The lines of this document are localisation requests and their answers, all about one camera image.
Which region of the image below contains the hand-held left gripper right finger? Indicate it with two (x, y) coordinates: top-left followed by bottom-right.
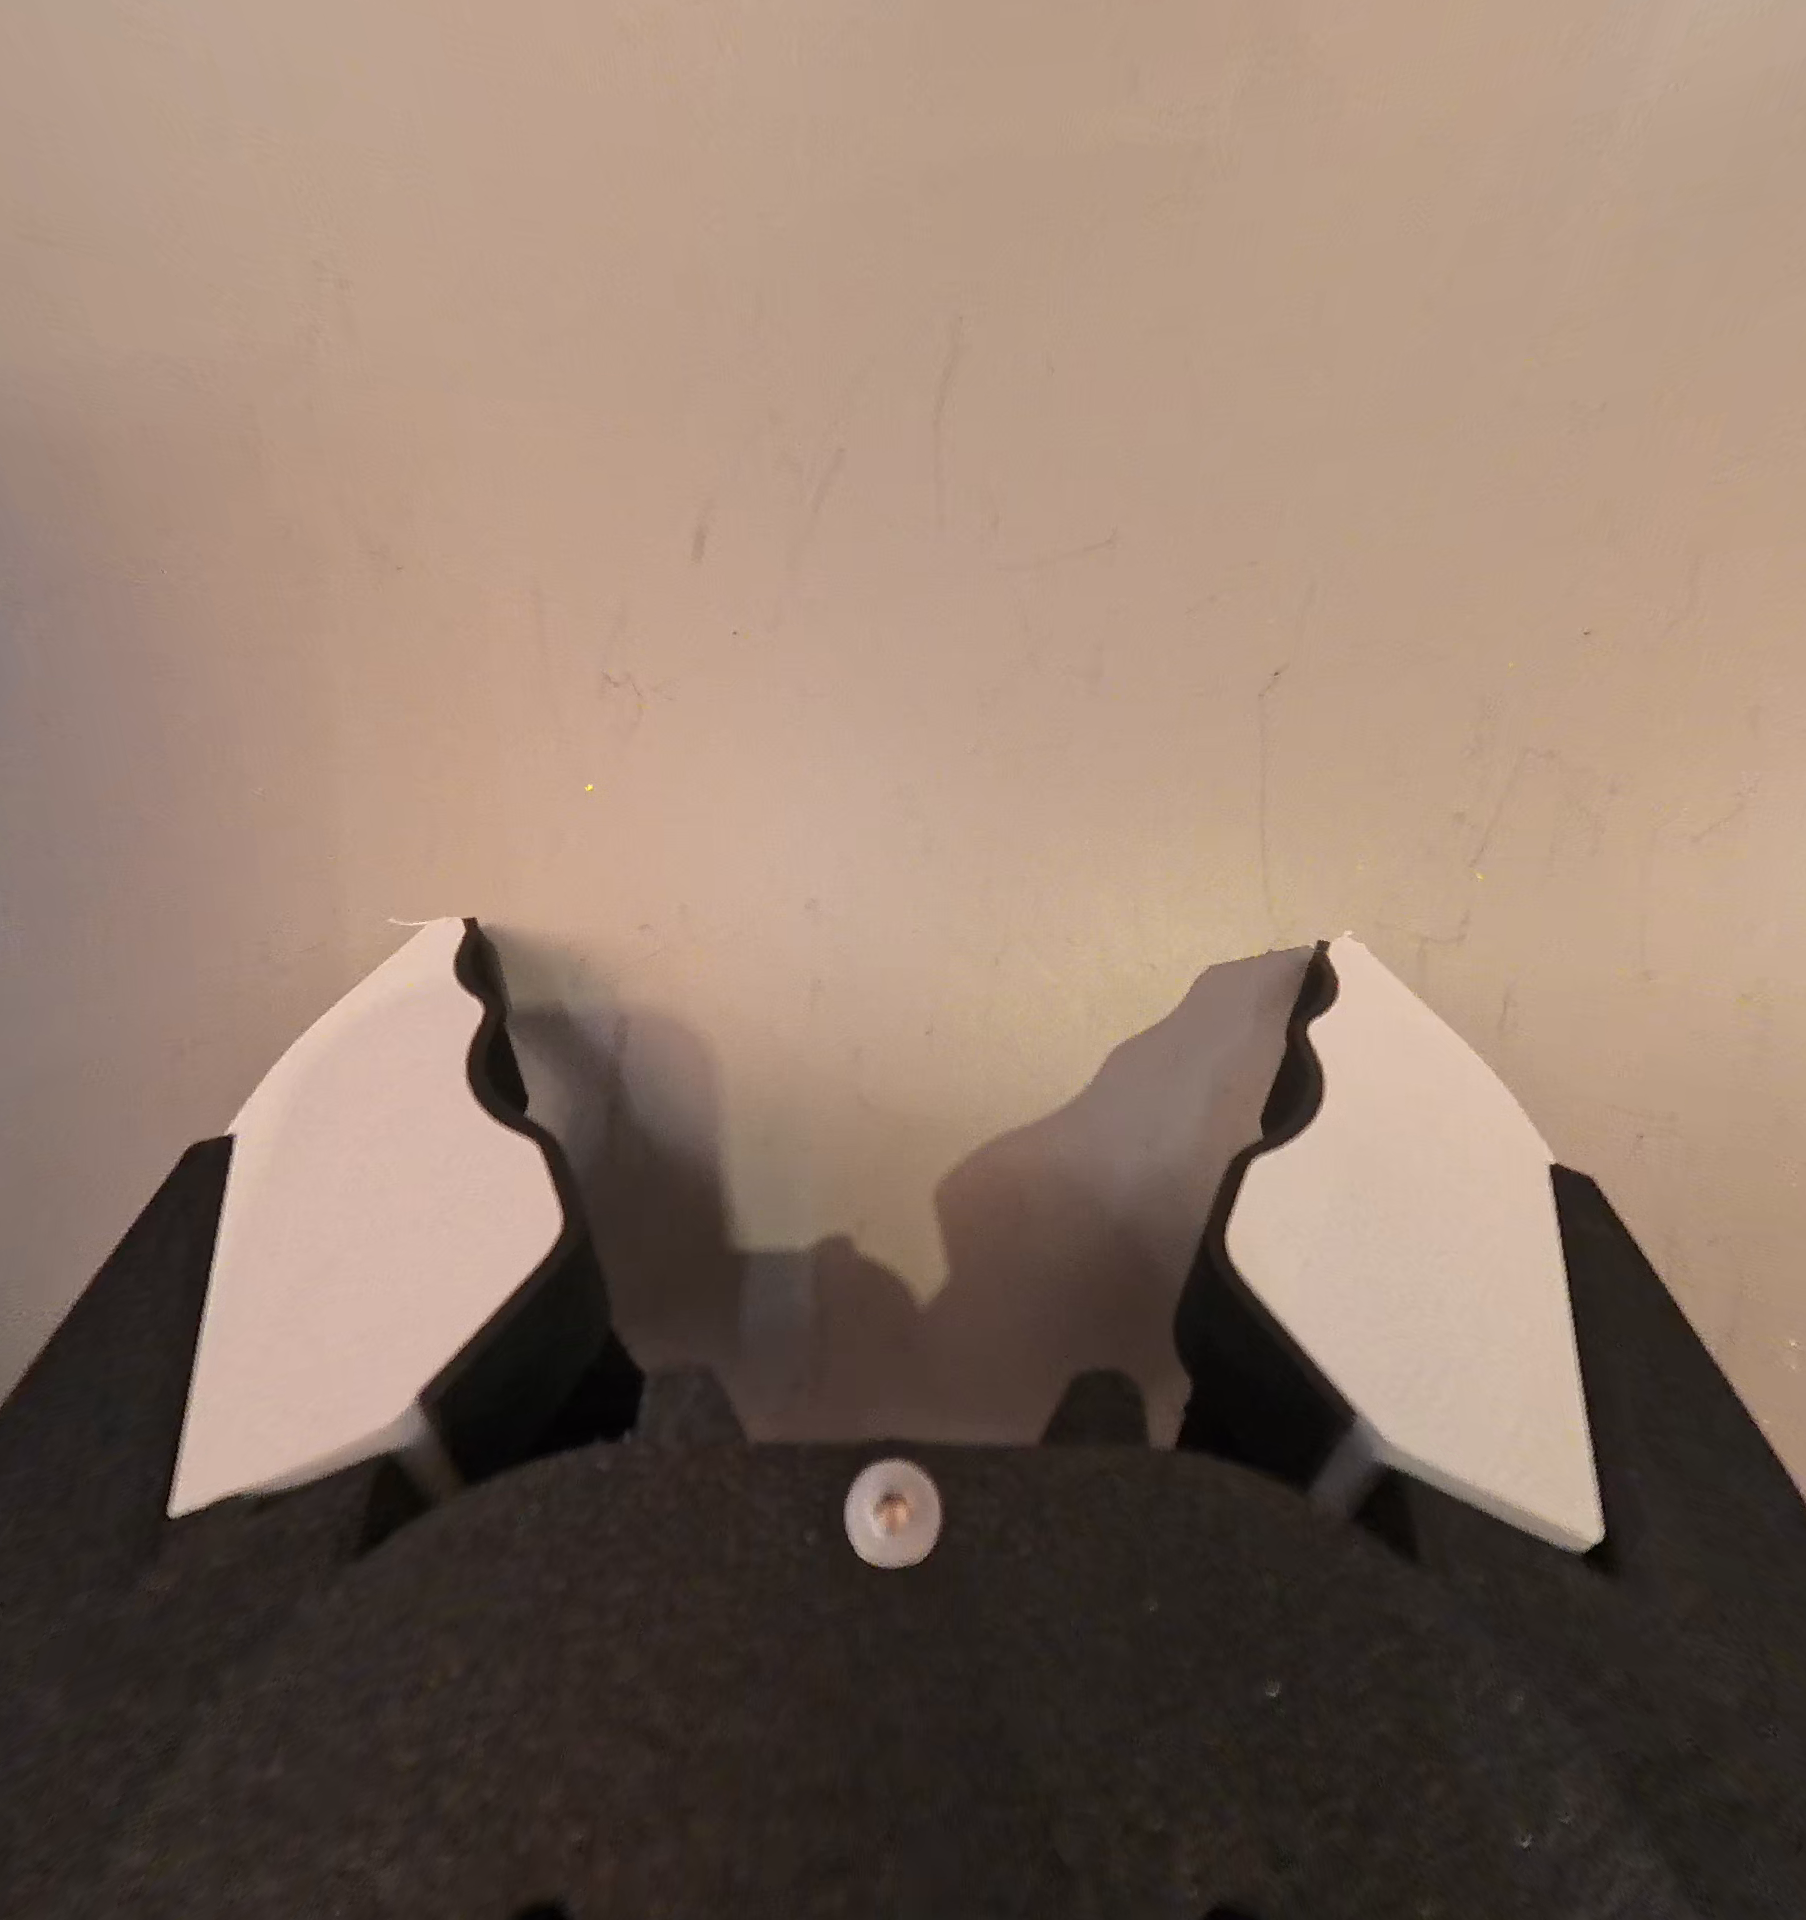
(1173, 936), (1606, 1554)

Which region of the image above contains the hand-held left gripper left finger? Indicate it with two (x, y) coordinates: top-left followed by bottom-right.
(168, 916), (647, 1521)

